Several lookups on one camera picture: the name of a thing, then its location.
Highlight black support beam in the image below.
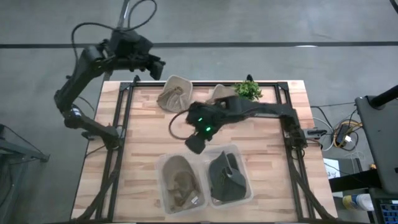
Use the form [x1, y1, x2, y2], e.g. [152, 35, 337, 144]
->
[328, 169, 383, 194]

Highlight beige cap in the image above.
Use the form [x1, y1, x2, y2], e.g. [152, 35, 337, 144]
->
[163, 155, 205, 210]
[206, 83, 239, 105]
[156, 75, 193, 113]

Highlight black floor cable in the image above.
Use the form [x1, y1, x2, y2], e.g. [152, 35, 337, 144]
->
[310, 101, 358, 125]

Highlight white and yellow bottle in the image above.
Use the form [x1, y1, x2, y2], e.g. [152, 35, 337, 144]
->
[341, 193, 376, 212]

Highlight black power adapter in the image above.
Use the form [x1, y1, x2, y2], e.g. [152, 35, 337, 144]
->
[335, 124, 353, 146]

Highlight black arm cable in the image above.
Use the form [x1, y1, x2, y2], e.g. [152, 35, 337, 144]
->
[70, 0, 158, 62]
[169, 108, 195, 141]

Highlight yellow cable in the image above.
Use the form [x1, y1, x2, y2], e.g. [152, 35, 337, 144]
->
[332, 120, 363, 149]

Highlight black keyboard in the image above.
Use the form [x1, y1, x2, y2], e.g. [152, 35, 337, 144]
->
[377, 198, 398, 224]

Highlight clear plastic bin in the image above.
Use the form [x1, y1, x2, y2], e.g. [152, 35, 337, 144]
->
[203, 143, 254, 210]
[155, 152, 208, 215]

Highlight grey metal stand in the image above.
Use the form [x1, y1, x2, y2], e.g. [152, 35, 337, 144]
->
[0, 123, 50, 224]

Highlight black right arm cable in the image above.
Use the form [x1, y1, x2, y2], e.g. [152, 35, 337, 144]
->
[169, 108, 195, 141]

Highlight black round pole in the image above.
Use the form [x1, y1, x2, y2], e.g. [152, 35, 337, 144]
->
[369, 84, 398, 108]

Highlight green artificial plant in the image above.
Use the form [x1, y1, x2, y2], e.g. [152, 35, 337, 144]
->
[233, 80, 264, 102]

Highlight white paper sheet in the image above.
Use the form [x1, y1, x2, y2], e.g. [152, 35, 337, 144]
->
[323, 157, 341, 180]

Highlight black aluminium table frame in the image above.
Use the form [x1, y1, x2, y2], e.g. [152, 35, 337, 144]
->
[70, 74, 337, 223]

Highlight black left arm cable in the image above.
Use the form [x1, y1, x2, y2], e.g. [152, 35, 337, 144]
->
[70, 0, 158, 62]

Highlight dark grey monitor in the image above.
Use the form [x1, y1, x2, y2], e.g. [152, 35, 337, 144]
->
[354, 95, 398, 195]

